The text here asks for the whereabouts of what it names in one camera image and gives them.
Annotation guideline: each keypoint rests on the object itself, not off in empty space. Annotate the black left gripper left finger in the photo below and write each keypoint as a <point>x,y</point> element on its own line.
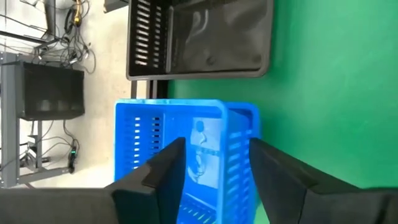
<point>161,186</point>

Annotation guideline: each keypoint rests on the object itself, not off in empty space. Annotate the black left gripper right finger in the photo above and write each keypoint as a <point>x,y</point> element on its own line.
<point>280,186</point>

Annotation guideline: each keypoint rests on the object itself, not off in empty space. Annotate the blue plastic basket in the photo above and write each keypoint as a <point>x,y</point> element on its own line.
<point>239,149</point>
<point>174,118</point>

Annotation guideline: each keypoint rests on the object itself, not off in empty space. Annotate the black plastic basket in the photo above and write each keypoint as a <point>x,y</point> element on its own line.
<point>217,37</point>

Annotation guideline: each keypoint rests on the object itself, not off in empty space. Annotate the black power strip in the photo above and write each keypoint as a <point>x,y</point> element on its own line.
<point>72,160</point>

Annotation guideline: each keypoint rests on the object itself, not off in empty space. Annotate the black box on stand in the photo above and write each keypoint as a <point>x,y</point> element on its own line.
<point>49,90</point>

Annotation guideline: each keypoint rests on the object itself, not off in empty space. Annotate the black table frame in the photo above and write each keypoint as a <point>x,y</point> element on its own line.
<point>155,90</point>

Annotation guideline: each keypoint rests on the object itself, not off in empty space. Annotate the gray metal frame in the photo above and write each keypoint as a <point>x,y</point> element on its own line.
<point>7,124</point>

